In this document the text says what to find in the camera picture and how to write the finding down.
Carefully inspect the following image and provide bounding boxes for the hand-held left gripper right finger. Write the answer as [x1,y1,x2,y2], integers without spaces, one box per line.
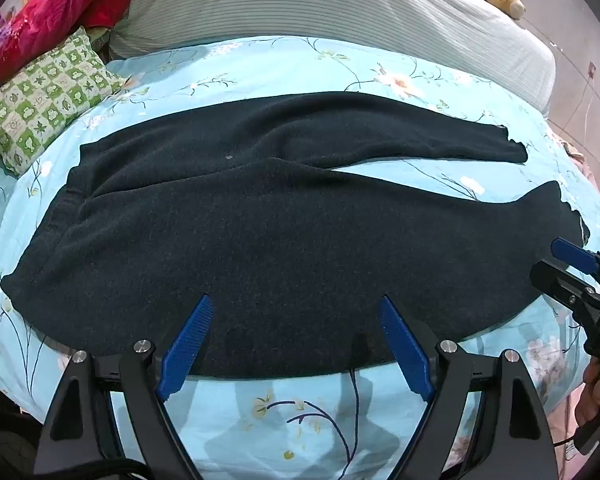
[378,295,562,480]

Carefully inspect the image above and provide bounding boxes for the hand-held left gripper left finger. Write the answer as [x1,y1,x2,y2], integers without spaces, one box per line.
[34,294,216,480]

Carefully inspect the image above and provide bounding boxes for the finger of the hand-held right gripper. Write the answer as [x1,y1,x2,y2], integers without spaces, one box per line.
[529,258,597,312]
[551,237,600,276]

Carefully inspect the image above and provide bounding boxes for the dark navy pants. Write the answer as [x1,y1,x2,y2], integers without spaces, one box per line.
[0,91,592,380]

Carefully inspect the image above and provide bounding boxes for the person's right hand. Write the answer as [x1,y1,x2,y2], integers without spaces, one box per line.
[574,359,600,427]

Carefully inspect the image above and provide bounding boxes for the green patterned pillow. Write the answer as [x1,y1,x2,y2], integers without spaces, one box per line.
[0,26,131,177]

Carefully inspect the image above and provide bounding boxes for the light blue floral bedsheet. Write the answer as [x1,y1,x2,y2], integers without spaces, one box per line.
[0,35,600,480]

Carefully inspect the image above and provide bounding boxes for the white ribbed quilt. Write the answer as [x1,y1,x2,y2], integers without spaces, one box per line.
[109,0,557,117]

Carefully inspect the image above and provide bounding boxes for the red floral blanket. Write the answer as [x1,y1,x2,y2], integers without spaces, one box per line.
[0,0,146,95]

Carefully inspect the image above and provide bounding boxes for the white charging cable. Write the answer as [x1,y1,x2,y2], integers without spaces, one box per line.
[562,72,593,146]

